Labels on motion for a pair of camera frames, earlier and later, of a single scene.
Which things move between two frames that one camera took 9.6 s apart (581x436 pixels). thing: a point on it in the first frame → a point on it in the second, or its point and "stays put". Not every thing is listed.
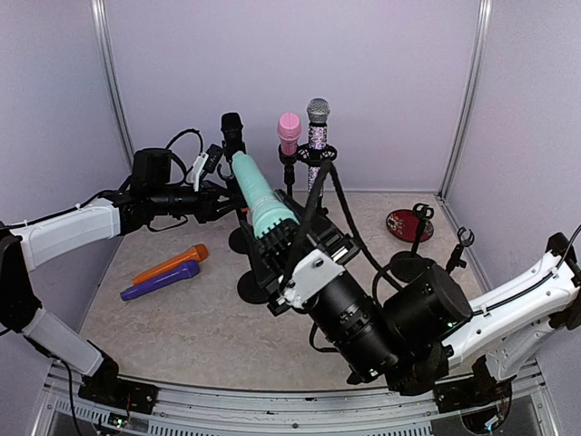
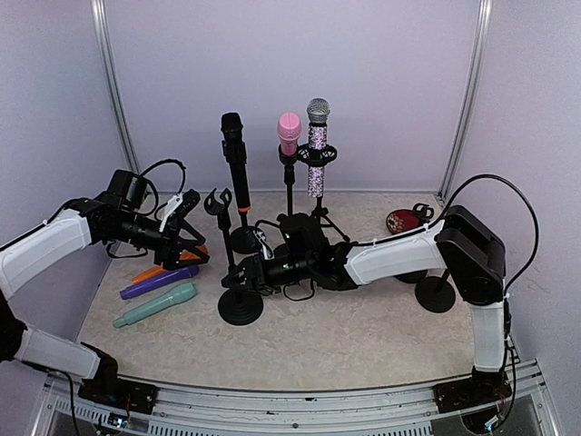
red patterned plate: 402,223 stays put
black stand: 253,288 → 237,307
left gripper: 208,205 → 168,250
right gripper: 323,233 → 257,281
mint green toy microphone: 267,210 → 181,293
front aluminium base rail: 521,405 stays put
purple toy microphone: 176,274 stays put
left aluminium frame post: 100,20 stays put
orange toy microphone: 198,252 stays put
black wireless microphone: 232,129 stays put
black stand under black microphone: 241,240 stays put
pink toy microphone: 289,131 stays put
